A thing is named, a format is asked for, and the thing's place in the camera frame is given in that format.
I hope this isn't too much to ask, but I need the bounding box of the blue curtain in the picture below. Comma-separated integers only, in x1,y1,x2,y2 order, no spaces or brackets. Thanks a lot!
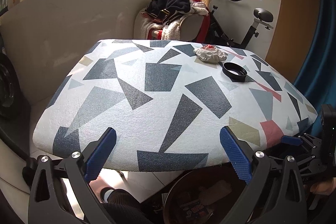
294,0,335,136

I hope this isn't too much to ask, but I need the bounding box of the grey washing machine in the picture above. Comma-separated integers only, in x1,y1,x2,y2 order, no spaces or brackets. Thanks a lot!
1,53,23,119

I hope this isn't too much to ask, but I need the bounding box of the white paper wrapper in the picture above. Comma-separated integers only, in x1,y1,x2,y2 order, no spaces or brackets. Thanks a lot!
194,44,228,64

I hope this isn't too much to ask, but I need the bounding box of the pile of clothes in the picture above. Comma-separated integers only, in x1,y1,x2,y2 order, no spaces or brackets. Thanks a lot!
144,0,210,26

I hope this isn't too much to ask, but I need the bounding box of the person's foot in slipper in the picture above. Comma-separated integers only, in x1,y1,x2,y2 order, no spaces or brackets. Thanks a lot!
89,176,114,203

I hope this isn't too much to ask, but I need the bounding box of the black exercise bike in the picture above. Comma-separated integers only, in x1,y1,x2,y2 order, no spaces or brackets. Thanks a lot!
206,0,274,49

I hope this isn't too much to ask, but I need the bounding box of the geometric patterned table cover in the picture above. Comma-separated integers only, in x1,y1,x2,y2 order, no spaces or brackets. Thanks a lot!
33,40,317,172

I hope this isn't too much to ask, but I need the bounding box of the person's right hand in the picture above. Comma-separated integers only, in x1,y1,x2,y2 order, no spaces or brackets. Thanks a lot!
304,177,335,212

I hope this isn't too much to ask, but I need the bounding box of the wooden panel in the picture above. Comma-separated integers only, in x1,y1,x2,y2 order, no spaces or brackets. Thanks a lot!
266,0,320,83

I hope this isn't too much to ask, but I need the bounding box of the beige armchair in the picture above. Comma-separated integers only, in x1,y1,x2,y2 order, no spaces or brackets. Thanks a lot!
133,0,210,43

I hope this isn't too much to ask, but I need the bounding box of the dark trash bin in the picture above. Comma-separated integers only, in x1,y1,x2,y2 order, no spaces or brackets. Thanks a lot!
163,162,246,223

